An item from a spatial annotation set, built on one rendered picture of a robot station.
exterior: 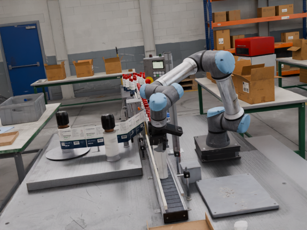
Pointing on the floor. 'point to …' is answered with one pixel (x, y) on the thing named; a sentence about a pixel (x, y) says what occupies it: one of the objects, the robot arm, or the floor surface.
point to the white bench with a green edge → (14, 148)
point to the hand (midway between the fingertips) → (164, 149)
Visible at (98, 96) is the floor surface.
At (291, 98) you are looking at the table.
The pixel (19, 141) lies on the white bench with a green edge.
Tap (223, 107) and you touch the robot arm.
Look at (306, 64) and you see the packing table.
